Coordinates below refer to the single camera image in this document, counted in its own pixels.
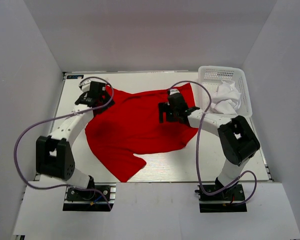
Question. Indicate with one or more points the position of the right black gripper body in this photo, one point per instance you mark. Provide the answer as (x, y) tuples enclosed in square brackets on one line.
[(174, 113)]

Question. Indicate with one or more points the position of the red t shirt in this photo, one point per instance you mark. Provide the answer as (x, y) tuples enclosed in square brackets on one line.
[(130, 128)]

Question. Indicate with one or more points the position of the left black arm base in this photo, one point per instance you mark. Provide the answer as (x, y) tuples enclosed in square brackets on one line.
[(90, 201)]

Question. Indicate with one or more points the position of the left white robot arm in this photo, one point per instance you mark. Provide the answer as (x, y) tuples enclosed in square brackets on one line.
[(54, 157)]

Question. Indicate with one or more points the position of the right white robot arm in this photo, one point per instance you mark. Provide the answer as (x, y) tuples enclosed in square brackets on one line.
[(238, 141)]

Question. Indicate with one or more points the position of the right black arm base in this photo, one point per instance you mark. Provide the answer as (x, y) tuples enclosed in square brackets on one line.
[(224, 202)]

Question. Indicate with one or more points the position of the blue table label sticker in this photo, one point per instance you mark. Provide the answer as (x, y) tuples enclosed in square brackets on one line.
[(75, 76)]

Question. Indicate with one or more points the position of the white t shirt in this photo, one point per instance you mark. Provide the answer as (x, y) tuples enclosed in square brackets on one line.
[(226, 99)]

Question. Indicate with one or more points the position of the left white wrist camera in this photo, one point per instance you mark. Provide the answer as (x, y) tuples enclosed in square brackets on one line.
[(84, 85)]

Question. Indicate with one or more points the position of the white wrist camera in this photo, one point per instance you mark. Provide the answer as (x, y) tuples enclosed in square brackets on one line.
[(172, 91), (84, 85)]

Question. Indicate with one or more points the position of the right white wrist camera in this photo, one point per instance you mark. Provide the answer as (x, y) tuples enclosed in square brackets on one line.
[(172, 91)]

